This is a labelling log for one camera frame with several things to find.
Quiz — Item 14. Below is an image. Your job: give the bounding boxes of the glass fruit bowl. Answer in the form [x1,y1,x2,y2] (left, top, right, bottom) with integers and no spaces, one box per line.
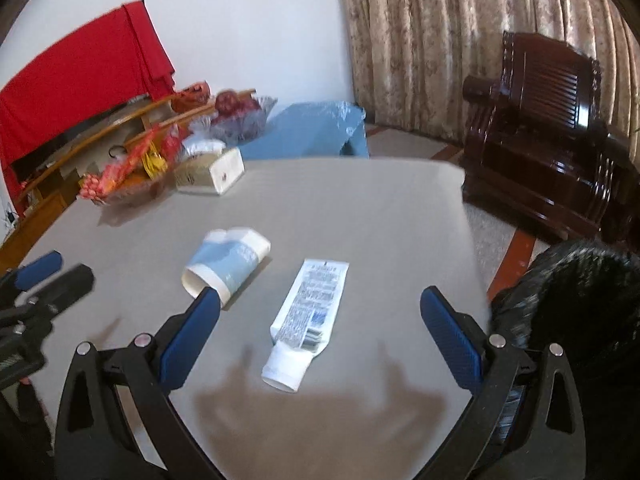
[192,95,279,146]

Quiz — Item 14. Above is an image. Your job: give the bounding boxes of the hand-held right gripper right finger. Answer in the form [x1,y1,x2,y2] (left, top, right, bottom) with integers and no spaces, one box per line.
[417,286,588,480]

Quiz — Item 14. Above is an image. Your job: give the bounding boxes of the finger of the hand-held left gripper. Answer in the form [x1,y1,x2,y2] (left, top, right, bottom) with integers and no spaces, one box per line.
[0,251,65,292]
[0,263,96,332]

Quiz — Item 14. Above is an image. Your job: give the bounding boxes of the red cloth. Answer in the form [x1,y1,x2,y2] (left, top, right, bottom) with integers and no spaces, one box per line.
[0,1,177,181]

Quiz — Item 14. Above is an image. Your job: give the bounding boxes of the floral beige curtain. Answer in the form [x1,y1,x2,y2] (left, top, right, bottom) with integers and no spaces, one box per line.
[332,0,640,161]

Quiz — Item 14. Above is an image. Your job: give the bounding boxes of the crushed blue white paper cup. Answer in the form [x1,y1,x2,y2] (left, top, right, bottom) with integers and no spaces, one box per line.
[181,227,272,309]

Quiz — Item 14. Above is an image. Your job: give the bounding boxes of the beige tissue box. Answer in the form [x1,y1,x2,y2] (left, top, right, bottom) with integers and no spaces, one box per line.
[174,147,246,196]

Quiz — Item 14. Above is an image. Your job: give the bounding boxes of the dark wooden armchair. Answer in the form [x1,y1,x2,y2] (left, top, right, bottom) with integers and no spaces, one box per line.
[460,30,640,246]

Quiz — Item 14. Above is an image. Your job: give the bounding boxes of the orange pumpkin ornament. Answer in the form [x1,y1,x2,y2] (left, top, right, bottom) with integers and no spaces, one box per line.
[170,81,211,112]

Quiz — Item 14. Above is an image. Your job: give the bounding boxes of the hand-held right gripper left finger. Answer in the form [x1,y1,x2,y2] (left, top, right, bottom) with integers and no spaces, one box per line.
[54,287,222,480]

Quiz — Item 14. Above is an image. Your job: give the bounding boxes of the woven basket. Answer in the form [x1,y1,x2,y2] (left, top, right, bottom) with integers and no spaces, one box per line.
[82,175,169,207]

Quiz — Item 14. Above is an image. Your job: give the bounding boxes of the pile of snack packets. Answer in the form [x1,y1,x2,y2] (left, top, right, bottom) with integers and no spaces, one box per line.
[77,127,184,202]

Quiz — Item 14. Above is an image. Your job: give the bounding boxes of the black trash bag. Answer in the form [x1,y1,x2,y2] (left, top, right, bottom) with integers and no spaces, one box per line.
[490,239,640,480]

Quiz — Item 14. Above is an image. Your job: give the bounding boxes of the white toothpaste tube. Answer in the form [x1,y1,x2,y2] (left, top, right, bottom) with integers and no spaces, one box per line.
[261,258,350,393]

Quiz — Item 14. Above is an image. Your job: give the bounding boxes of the wooden cabinet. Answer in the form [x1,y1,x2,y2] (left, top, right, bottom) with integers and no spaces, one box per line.
[0,89,256,256]

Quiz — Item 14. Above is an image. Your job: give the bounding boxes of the blue plastic bag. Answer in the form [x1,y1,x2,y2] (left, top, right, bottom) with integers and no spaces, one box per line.
[237,101,371,161]

